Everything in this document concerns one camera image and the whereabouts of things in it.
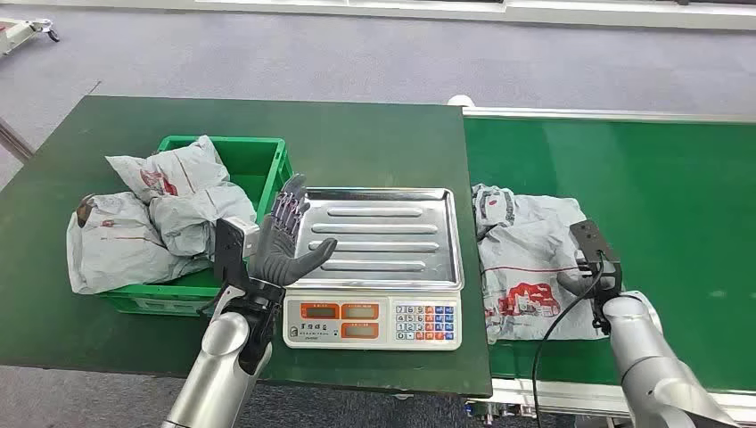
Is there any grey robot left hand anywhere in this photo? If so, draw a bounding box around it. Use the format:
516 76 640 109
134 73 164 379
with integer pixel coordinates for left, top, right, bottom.
248 173 339 290

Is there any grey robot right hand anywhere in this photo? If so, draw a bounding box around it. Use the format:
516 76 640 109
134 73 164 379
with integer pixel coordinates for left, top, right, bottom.
556 268 597 298

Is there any grey package with red print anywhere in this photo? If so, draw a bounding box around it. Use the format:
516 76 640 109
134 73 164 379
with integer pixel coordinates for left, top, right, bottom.
472 183 610 344

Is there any small crumpled grey package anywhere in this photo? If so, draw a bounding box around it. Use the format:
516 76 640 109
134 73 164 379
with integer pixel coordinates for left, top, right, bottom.
148 181 259 259

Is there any green plastic basket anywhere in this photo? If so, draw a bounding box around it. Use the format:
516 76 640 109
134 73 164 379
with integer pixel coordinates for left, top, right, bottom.
96 135 295 317

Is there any white electronic weighing scale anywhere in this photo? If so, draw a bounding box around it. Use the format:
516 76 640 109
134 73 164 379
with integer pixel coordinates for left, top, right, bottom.
281 186 465 352

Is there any grey package with red stripes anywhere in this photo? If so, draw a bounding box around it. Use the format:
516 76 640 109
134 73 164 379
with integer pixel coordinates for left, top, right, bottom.
104 135 232 206

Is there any large crumpled grey package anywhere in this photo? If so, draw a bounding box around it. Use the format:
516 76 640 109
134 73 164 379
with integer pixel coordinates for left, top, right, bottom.
65 191 212 296

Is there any green conveyor belt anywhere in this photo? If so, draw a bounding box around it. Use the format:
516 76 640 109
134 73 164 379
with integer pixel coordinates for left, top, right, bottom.
447 94 756 428

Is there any metal bar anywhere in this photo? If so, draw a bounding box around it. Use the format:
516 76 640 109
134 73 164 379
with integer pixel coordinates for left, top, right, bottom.
0 116 36 164

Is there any white trolley leg with caster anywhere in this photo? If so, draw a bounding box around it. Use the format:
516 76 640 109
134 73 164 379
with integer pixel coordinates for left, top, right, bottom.
0 17 62 58

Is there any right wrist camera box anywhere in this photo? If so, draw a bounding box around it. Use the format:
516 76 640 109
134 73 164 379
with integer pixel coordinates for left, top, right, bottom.
569 219 624 297

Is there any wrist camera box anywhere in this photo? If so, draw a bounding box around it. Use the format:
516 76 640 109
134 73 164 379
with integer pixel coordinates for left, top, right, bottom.
569 219 624 297
213 216 261 286

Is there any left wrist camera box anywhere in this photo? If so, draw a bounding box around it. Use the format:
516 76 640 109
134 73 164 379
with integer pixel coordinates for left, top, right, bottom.
213 216 261 286

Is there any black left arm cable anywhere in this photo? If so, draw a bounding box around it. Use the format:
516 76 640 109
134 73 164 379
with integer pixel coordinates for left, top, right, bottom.
199 285 230 313

